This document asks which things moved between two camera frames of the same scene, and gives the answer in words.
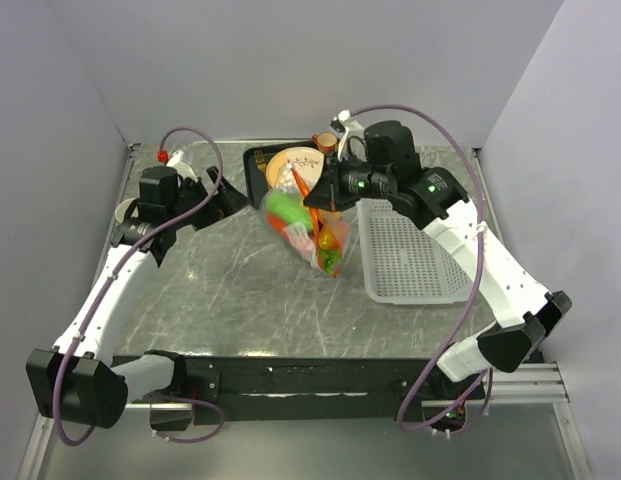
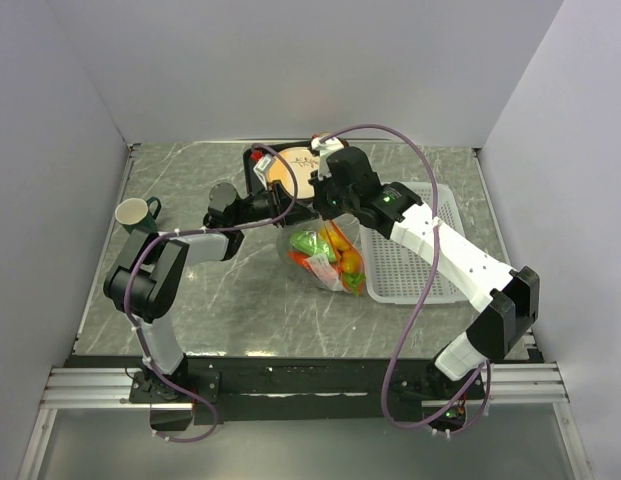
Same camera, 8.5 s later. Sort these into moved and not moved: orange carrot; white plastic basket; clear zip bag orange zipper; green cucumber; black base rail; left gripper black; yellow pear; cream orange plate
Moved: left gripper black; orange carrot; green cucumber; clear zip bag orange zipper; yellow pear
Not moved: black base rail; white plastic basket; cream orange plate
